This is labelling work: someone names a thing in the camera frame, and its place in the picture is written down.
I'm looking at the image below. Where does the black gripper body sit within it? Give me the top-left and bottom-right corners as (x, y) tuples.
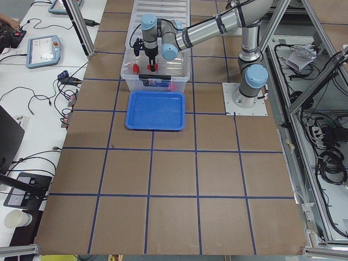
(144, 46), (158, 64)

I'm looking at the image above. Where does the clear plastic box lid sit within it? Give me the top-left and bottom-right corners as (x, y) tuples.
(125, 0), (190, 48)

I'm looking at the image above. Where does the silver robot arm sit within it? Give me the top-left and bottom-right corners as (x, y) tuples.
(133, 1), (272, 108)

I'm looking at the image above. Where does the red block in box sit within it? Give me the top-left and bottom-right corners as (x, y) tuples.
(132, 64), (140, 75)
(167, 82), (178, 91)

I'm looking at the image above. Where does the clear plastic storage box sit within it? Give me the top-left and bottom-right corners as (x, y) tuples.
(121, 14), (190, 92)

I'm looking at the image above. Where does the blue plastic tray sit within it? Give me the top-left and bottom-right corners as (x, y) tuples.
(125, 91), (185, 132)

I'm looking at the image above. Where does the blue teach pendant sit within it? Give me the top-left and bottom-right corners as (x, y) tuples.
(26, 35), (61, 69)
(48, 0), (67, 15)

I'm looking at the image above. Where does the black laptop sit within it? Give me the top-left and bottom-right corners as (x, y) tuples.
(0, 107), (25, 175)

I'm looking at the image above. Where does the black monitor stand base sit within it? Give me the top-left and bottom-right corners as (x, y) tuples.
(1, 172), (52, 210)

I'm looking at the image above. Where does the white paper cup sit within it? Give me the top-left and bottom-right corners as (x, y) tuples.
(4, 209), (33, 228)

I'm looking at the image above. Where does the black box latch handle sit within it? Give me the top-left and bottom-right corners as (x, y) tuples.
(138, 74), (171, 81)

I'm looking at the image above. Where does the aluminium frame rail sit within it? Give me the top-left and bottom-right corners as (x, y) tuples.
(63, 0), (95, 57)

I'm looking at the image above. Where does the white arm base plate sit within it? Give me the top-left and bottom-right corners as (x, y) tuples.
(222, 83), (268, 116)

